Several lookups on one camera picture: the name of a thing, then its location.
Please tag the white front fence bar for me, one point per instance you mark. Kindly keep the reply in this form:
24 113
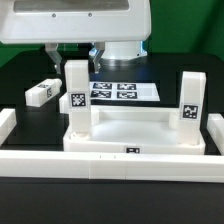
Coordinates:
54 164

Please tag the white left fence block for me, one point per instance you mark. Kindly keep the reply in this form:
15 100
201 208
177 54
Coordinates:
7 123

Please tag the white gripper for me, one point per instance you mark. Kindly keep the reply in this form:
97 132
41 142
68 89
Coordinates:
74 21

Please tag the white right fence block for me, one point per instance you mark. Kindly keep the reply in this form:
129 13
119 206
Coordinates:
215 127

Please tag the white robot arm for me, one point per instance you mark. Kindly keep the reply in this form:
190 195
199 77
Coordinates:
119 51

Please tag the white fence block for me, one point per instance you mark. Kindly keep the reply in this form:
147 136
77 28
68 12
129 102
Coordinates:
215 127
7 123

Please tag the marker tag sheet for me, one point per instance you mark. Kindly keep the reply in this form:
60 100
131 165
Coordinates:
124 91

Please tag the white desk top tray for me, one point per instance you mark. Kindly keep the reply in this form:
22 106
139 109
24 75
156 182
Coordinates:
140 130

